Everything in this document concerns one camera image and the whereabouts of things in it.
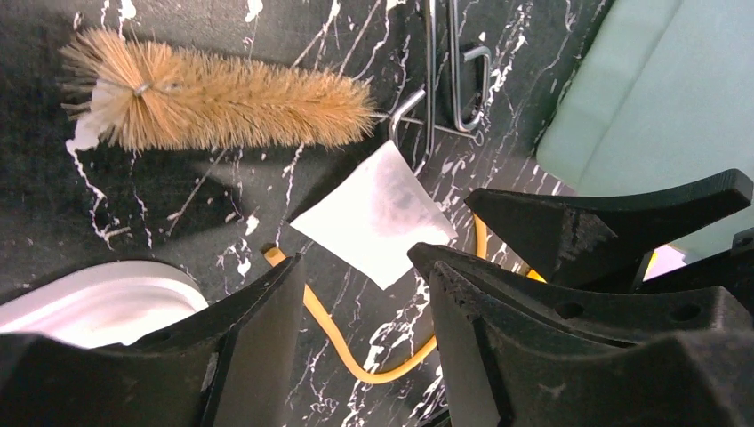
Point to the white bin lid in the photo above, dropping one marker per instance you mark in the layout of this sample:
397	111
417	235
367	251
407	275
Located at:
114	302

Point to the small white packet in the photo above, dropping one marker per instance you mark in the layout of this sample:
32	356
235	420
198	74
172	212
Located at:
375	216

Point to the metal wire test tube holder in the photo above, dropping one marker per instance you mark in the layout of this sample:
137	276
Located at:
468	83

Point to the tan bottle brush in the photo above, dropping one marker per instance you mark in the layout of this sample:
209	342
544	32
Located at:
149	95

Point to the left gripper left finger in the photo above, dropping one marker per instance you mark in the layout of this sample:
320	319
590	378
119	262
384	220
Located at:
227	365

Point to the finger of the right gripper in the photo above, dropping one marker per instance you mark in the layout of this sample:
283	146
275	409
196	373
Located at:
575	241

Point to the teal plastic bin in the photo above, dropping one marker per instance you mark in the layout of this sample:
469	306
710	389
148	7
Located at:
663	97

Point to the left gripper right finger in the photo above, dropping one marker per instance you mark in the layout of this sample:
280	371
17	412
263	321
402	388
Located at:
518	352

